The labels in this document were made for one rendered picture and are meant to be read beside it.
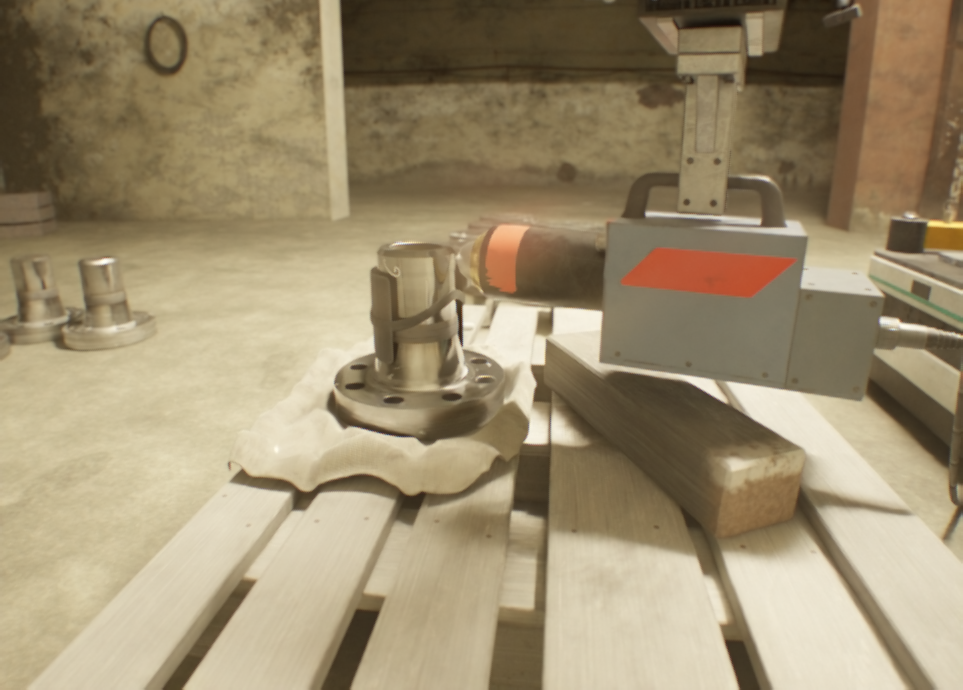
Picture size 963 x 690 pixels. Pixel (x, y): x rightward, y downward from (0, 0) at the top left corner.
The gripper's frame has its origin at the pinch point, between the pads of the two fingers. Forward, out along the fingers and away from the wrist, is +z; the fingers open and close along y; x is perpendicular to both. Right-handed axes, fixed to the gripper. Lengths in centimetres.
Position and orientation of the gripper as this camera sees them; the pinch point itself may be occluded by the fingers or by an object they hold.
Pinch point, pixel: (704, 180)
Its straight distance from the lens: 71.2
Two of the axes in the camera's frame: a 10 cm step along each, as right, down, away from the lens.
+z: 0.0, 9.6, 2.9
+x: -9.0, -1.2, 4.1
